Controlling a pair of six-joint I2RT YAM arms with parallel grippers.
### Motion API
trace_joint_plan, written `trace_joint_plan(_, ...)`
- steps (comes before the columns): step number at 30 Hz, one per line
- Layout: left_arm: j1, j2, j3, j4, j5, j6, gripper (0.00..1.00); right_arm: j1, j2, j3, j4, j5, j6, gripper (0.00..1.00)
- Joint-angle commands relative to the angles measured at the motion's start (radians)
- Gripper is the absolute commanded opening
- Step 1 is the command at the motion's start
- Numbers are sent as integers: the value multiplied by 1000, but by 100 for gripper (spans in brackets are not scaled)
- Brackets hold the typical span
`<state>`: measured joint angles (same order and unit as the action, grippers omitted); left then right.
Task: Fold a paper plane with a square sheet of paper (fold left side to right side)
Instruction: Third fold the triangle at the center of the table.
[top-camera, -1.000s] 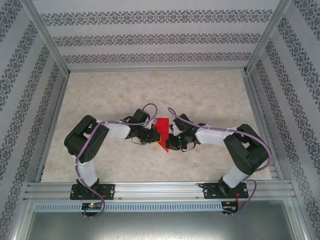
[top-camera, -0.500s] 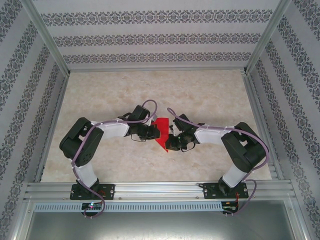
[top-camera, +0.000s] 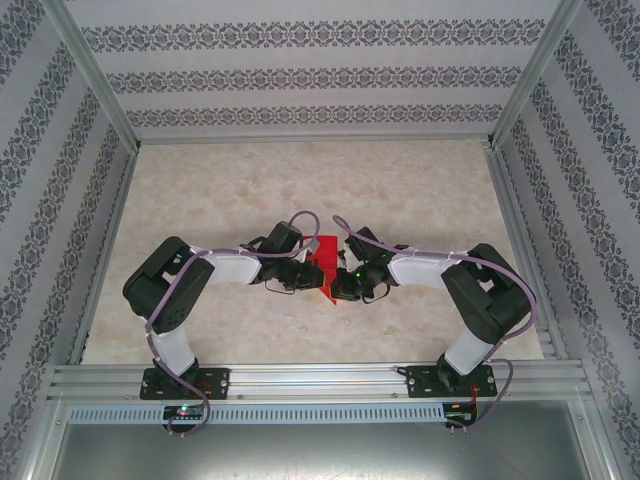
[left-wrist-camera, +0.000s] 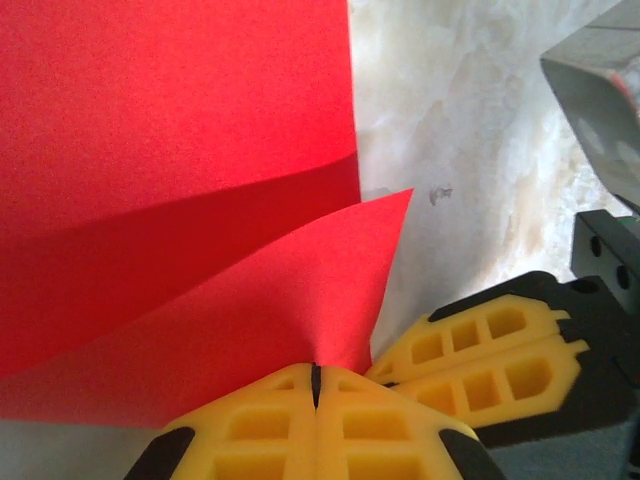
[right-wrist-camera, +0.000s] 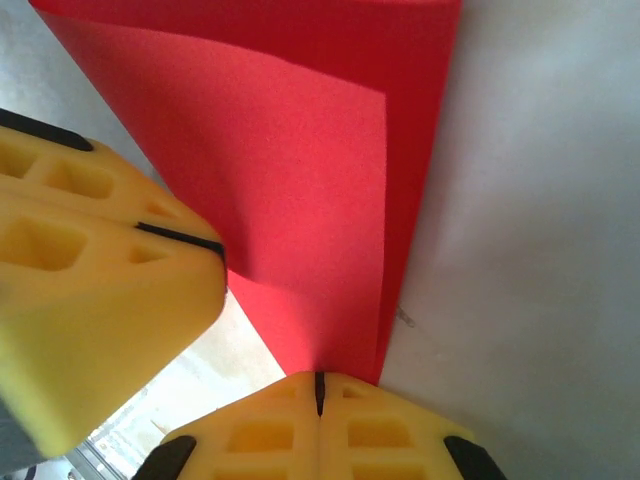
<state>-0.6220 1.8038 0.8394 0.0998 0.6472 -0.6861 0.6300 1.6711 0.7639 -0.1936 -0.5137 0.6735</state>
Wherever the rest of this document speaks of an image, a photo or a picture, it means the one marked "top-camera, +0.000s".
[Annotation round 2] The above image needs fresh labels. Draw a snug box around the red paper sheet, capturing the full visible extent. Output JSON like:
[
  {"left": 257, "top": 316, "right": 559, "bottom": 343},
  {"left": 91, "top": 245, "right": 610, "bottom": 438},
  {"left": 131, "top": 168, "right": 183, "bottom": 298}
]
[{"left": 303, "top": 233, "right": 351, "bottom": 306}]

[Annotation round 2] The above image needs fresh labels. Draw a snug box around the grey metal panel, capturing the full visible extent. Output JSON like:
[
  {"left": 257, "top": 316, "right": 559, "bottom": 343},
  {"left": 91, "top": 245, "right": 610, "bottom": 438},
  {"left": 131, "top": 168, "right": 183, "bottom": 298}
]
[{"left": 49, "top": 422, "right": 591, "bottom": 480}]

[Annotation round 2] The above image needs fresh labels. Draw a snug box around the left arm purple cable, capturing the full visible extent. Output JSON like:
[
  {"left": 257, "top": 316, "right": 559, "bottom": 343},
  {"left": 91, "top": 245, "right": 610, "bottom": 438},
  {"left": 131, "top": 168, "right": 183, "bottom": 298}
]
[{"left": 144, "top": 209, "right": 322, "bottom": 437}]

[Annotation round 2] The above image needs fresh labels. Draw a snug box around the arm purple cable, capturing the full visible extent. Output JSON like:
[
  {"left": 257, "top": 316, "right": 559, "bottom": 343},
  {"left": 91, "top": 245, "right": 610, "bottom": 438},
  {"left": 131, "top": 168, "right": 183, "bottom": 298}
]
[
  {"left": 144, "top": 209, "right": 322, "bottom": 437},
  {"left": 332, "top": 214, "right": 540, "bottom": 431}
]

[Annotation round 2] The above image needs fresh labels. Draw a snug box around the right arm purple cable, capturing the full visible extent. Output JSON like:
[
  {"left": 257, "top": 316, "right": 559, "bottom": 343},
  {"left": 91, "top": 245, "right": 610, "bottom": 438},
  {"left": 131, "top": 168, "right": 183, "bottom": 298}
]
[{"left": 332, "top": 214, "right": 540, "bottom": 431}]

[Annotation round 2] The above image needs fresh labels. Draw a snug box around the aluminium mounting rail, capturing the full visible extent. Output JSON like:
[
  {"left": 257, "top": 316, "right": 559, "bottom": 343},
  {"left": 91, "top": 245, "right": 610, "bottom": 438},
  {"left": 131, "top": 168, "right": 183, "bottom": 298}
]
[{"left": 47, "top": 363, "right": 586, "bottom": 401}]

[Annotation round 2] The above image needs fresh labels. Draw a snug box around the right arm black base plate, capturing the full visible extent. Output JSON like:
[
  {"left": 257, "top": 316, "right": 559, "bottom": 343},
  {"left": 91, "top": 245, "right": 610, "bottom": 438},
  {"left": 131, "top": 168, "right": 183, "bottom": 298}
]
[{"left": 404, "top": 364, "right": 499, "bottom": 400}]

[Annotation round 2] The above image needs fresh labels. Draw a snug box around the slotted grey cable duct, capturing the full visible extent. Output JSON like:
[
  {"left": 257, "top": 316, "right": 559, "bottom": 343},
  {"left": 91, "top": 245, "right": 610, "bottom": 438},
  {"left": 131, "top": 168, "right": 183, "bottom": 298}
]
[{"left": 67, "top": 403, "right": 446, "bottom": 424}]

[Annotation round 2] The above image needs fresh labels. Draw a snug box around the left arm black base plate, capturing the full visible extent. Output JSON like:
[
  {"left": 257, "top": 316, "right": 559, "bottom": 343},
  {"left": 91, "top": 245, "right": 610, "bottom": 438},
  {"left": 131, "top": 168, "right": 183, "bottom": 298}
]
[{"left": 139, "top": 367, "right": 232, "bottom": 401}]

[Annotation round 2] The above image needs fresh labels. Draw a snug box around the aluminium frame post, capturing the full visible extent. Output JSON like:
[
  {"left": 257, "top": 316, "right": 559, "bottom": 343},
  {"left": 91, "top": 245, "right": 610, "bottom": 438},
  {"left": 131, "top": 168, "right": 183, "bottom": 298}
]
[
  {"left": 487, "top": 0, "right": 585, "bottom": 149},
  {"left": 39, "top": 0, "right": 141, "bottom": 150}
]

